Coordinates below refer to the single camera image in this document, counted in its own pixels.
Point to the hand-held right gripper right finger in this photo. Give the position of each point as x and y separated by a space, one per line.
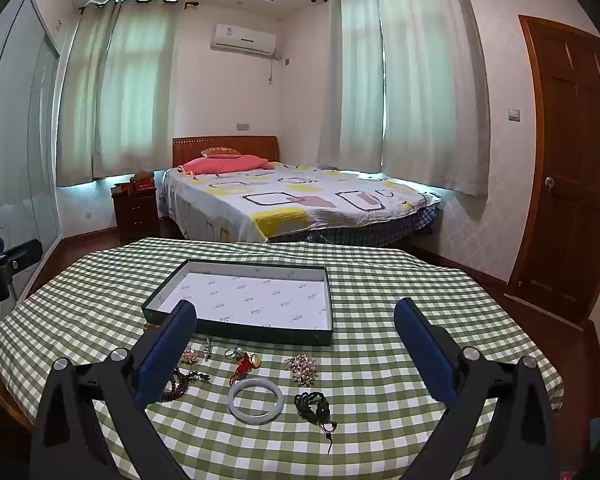
425 355

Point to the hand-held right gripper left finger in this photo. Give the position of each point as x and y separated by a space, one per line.
162 360

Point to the small gold bead cluster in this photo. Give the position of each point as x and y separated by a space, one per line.
190 357

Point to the white jade bangle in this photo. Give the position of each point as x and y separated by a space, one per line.
231 401

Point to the red knot pendant gold charm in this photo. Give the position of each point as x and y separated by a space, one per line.
245 364

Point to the green shallow cardboard box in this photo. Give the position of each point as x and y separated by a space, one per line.
250 295

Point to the gold pearl brooch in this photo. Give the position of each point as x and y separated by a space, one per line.
300 366

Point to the long crystal brooch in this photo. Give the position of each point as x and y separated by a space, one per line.
207 349

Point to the green checked tablecloth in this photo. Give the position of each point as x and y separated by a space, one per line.
370 310

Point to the glass sliding wardrobe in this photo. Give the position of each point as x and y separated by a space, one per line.
15 150

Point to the dark wooden nightstand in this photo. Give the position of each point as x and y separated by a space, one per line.
135 212

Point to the red box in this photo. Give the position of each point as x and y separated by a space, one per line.
145 185

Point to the brown plush toy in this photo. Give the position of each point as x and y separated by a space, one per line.
143 176

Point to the pale green curtain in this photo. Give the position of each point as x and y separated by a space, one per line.
80 100
352 80
140 90
430 80

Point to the pink pillow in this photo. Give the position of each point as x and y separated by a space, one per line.
220 164

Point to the patterned bedsheet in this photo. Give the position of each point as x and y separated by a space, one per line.
290 200

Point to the metal door knob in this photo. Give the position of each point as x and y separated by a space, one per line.
550 182

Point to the red embroidered cushion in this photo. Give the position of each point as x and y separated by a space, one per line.
221 152

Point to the wooden bed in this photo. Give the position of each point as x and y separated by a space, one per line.
240 144

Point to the brown wooden door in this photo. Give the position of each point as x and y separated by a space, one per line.
570 160

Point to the white air conditioner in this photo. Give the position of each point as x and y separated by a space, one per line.
242 39

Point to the wall light switch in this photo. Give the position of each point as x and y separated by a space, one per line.
514 114

